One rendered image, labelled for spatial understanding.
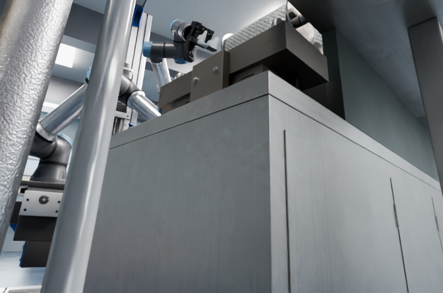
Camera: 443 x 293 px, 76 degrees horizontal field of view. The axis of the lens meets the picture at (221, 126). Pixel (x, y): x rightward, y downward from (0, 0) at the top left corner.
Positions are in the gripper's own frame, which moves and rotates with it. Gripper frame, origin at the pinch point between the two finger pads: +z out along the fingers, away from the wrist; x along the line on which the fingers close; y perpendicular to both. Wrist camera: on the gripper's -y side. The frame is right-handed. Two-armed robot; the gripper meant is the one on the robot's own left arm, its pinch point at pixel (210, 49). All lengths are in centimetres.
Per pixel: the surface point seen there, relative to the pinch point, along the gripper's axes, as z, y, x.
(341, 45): 51, 15, 1
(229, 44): 15.7, 4.0, -4.1
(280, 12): 30.1, 17.5, -3.7
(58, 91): -441, -179, 40
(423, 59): 65, 19, 10
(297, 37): 56, 8, -20
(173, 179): 56, -25, -30
